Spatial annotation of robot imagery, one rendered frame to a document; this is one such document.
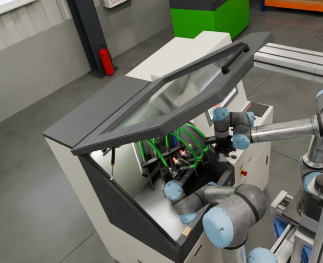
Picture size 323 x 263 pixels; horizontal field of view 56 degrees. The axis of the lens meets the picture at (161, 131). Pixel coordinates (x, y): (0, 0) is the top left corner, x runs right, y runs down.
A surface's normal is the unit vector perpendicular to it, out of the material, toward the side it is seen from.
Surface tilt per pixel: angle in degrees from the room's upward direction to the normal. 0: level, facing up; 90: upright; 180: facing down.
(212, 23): 90
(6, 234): 0
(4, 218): 0
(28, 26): 90
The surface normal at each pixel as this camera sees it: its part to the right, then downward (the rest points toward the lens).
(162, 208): -0.18, -0.76
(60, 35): 0.70, 0.35
